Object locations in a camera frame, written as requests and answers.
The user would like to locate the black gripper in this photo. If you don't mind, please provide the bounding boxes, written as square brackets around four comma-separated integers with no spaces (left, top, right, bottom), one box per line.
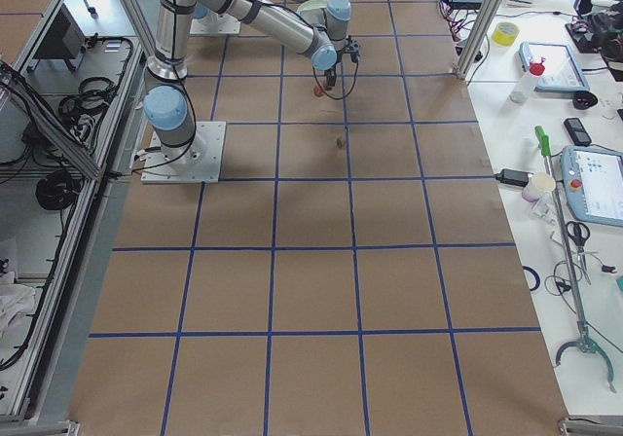
[321,36,361,90]

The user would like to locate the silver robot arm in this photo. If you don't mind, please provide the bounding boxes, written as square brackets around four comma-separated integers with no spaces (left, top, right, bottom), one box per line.
[142,0,360,175]

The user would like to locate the light green plate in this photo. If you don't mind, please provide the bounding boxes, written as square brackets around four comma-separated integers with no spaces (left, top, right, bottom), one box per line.
[297,0,327,14]

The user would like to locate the yellow tape roll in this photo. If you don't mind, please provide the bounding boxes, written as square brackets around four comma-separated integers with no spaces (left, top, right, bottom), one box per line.
[492,21,520,47]

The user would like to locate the clear bottle red cap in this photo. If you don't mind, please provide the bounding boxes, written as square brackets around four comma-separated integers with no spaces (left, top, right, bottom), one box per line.
[509,59,545,104]

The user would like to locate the black power adapter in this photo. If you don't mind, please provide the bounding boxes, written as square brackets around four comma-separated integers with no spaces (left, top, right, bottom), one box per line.
[495,168,531,188]

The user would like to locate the teach pendant far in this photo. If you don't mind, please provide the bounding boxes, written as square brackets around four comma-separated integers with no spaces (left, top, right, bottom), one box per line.
[518,42,590,93]

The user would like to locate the teach pendant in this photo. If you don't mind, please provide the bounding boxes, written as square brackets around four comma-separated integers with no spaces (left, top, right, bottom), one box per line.
[518,42,590,93]
[560,146,622,227]

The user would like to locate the white paper cup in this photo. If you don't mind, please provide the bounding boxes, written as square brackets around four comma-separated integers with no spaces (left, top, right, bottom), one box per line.
[522,172,556,202]

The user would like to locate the black remote device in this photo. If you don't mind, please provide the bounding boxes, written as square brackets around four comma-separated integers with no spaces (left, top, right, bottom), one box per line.
[564,118,592,147]

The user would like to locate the blue tape roll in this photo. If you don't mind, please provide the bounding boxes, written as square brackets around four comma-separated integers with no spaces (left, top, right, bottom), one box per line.
[522,266,541,292]

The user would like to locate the teach pendant near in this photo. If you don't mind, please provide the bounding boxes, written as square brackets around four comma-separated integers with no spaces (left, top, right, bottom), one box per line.
[560,146,622,227]

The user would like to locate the long reach grabber tool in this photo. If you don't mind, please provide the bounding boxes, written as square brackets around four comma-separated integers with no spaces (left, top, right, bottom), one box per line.
[534,126,616,393]

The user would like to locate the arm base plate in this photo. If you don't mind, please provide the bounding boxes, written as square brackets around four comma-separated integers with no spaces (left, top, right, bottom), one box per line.
[141,122,226,184]
[190,13,240,37]

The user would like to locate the aluminium frame post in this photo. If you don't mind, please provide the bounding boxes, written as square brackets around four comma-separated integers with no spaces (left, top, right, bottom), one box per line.
[456,0,502,80]

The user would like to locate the black handled scissors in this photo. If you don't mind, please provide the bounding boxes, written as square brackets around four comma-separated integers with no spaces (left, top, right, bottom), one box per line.
[566,221,591,284]

